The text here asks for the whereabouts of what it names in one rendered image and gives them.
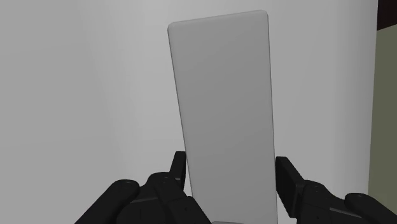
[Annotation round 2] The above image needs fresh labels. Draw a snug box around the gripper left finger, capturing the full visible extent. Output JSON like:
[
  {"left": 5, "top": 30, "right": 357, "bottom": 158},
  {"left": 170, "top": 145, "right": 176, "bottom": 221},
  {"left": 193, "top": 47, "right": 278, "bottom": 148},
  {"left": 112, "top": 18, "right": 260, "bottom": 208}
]
[{"left": 74, "top": 150, "right": 212, "bottom": 224}]

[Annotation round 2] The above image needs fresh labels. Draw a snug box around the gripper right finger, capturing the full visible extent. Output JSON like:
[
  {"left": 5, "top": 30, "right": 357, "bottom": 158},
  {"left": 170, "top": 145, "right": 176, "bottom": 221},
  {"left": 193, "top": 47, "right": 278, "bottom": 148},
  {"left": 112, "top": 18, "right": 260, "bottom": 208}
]
[{"left": 275, "top": 156, "right": 397, "bottom": 224}]

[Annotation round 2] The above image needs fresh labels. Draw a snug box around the grey rectangular tablet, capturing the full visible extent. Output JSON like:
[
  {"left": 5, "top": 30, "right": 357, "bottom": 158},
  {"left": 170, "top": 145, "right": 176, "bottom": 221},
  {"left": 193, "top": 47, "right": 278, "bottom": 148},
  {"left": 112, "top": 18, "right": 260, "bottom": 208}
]
[{"left": 167, "top": 10, "right": 279, "bottom": 224}]

